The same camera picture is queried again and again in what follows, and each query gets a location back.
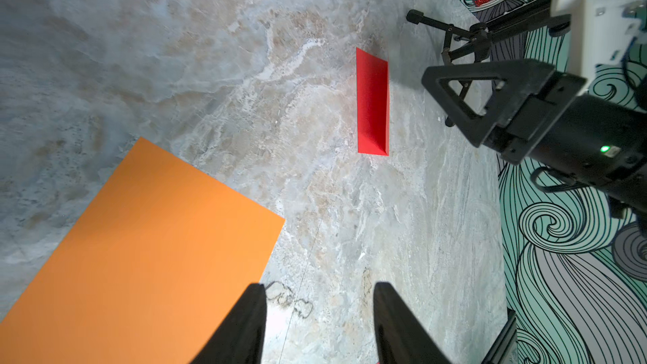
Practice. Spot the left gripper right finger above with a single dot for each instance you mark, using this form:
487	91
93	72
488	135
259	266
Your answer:
400	337

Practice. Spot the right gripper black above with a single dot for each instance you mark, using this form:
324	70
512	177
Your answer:
522	102

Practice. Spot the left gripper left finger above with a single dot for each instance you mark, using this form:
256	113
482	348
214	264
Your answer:
240	337

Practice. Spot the orange square paper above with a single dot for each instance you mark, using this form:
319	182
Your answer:
147	273

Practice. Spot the red square paper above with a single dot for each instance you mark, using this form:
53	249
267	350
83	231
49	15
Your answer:
372	104

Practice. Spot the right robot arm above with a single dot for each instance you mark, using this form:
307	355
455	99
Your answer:
603	148

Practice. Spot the black mini tripod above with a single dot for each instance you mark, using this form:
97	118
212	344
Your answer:
475	44

